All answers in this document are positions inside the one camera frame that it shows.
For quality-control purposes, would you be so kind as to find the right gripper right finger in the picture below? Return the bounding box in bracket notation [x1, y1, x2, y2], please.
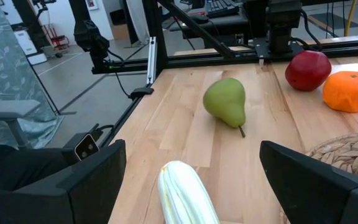
[259, 139, 358, 224]

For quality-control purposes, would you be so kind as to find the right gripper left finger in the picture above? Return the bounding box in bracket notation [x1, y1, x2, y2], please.
[0, 139, 127, 224]

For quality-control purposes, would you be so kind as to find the orange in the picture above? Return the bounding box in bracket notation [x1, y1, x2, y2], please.
[322, 71, 358, 113]

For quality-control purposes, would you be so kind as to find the celery stalk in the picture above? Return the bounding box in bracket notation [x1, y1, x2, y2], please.
[157, 160, 222, 224]

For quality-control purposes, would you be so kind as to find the dark red apple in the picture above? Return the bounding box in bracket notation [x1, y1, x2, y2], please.
[284, 50, 333, 92]

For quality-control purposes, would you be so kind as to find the green pear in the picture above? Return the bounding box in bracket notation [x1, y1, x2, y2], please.
[202, 77, 247, 139]

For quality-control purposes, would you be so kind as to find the round woven placemat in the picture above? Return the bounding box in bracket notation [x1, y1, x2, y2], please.
[306, 132, 358, 181]

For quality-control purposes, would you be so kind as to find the leaf patterned grey curtain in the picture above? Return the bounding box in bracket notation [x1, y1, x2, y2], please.
[0, 0, 65, 149]

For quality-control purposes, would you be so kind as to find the silver aluminium strip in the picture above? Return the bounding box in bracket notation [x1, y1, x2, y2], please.
[147, 36, 157, 85]

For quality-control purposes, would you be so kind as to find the red metal stool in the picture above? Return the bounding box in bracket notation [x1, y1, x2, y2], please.
[42, 23, 71, 50]

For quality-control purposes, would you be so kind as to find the white cabinet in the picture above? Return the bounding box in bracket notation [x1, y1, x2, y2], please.
[12, 29, 39, 57]

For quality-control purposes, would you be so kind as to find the black hazard striped floor mat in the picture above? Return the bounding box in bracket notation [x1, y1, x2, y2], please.
[306, 12, 358, 30]

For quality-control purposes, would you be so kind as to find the white board panel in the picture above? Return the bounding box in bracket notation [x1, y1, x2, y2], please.
[126, 0, 150, 44]

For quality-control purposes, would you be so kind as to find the dark grey desk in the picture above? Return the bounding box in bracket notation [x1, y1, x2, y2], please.
[168, 7, 254, 35]

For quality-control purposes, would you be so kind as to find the black keyboard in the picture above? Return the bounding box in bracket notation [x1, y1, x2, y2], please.
[204, 0, 241, 18]

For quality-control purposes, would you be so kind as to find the black computer mouse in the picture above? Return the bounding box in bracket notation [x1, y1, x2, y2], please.
[190, 14, 211, 25]

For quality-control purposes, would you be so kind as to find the small table edge camera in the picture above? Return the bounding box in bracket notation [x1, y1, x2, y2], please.
[62, 132, 102, 162]

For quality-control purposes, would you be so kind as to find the black cable clip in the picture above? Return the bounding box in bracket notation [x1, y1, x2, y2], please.
[129, 86, 155, 100]

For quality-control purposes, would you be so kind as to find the yellow cable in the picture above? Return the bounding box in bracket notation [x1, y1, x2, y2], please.
[343, 0, 358, 37]

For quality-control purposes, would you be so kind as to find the black aluminium table frame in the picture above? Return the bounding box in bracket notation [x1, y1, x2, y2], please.
[91, 0, 358, 149]

